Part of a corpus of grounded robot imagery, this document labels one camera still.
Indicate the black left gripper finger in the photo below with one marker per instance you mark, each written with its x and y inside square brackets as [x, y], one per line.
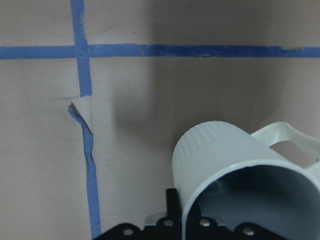
[174, 212]

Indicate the grey white plastic mug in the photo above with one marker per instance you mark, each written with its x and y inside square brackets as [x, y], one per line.
[235, 177]

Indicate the brown paper table cover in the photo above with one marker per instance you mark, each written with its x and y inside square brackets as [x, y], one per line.
[141, 73]

